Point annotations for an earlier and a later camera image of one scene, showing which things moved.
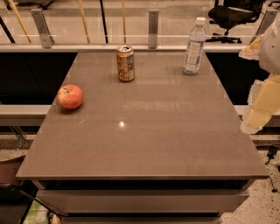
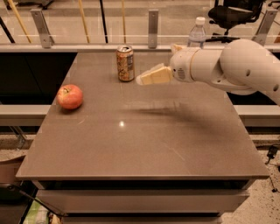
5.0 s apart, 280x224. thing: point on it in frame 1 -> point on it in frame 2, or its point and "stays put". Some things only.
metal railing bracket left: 47,40 stays put
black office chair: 228,14 stays put
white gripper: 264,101 -> 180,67
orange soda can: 125,63 stays put
